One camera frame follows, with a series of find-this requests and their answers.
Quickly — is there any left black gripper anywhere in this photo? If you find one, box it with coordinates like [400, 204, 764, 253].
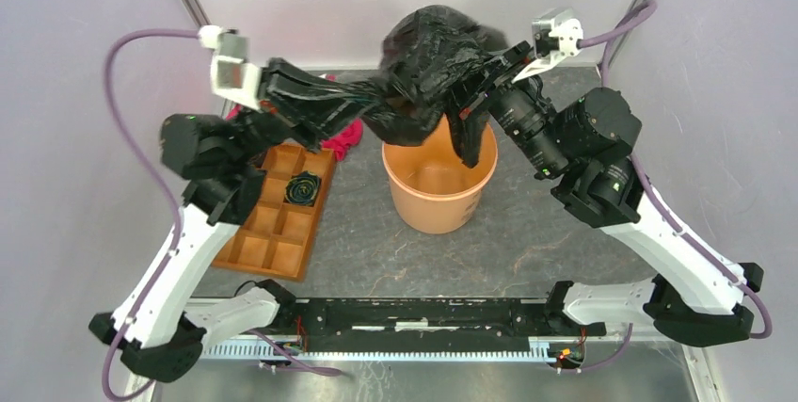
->
[230, 56, 385, 165]

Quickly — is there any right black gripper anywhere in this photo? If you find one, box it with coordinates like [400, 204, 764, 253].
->
[433, 40, 570, 178]

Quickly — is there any black trash bag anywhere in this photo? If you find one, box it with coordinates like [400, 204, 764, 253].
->
[348, 5, 509, 169]

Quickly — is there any orange trash bin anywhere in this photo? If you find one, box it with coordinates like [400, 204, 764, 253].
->
[381, 119, 498, 234]

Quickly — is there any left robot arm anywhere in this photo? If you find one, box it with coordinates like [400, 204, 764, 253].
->
[88, 59, 365, 383]

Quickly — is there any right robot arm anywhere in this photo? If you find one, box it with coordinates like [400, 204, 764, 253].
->
[448, 43, 764, 347]

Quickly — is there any red cloth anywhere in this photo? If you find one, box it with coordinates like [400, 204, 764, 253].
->
[225, 73, 364, 162]

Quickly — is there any black bag roll right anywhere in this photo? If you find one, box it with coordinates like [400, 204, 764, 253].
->
[284, 171, 322, 207]

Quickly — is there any orange compartment tray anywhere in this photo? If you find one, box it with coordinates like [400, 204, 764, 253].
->
[212, 144, 336, 281]

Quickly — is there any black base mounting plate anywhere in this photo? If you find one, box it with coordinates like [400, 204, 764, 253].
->
[262, 297, 607, 353]

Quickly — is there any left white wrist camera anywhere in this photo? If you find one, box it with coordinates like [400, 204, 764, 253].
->
[198, 24, 262, 111]

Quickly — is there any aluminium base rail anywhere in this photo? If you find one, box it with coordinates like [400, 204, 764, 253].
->
[181, 297, 665, 364]

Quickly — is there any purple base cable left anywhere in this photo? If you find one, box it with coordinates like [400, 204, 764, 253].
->
[252, 329, 354, 379]

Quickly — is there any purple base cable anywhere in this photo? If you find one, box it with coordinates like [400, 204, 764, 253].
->
[557, 324, 634, 376]
[252, 329, 354, 379]

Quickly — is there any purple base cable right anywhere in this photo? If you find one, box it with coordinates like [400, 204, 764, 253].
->
[557, 324, 634, 376]

